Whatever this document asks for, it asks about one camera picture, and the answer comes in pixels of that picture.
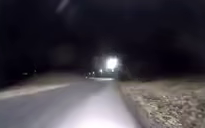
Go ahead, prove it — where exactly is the street lamp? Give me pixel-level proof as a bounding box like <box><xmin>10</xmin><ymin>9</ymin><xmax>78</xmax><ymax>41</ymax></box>
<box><xmin>105</xmin><ymin>56</ymin><xmax>120</xmax><ymax>73</ymax></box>

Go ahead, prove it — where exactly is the grey asphalt path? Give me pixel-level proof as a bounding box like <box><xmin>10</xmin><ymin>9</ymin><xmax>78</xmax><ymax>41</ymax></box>
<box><xmin>0</xmin><ymin>77</ymin><xmax>142</xmax><ymax>128</ymax></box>

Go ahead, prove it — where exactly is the grass verge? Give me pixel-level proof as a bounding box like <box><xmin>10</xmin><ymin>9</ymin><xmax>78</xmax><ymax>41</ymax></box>
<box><xmin>116</xmin><ymin>78</ymin><xmax>205</xmax><ymax>128</ymax></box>

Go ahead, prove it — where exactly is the pale roadside strip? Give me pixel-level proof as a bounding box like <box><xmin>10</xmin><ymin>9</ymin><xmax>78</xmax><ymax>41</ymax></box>
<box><xmin>0</xmin><ymin>82</ymin><xmax>73</xmax><ymax>103</ymax></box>

